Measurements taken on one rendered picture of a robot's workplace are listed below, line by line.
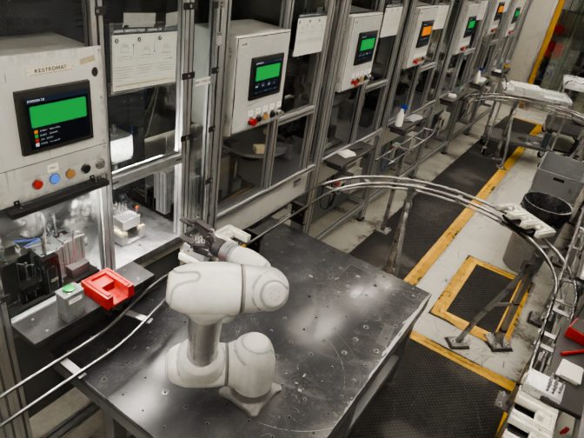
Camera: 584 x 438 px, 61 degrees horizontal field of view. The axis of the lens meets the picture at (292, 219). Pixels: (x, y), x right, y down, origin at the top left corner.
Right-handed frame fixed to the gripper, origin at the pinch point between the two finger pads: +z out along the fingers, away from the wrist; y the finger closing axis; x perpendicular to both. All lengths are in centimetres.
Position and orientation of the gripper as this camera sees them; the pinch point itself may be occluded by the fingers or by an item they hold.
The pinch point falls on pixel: (186, 229)
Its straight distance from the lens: 208.8
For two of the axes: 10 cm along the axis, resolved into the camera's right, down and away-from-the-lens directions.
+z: -8.2, -3.8, 4.2
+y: 1.4, -8.5, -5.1
